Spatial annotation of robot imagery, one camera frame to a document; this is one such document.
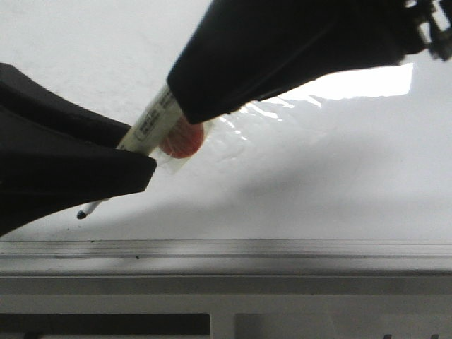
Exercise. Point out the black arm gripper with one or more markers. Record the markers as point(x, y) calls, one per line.
point(432, 20)

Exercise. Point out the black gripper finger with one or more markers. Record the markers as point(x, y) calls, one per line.
point(56, 154)
point(253, 50)

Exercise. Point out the white black whiteboard marker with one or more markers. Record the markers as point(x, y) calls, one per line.
point(154, 124)

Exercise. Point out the white whiteboard with aluminium frame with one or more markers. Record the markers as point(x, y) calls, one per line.
point(353, 165)

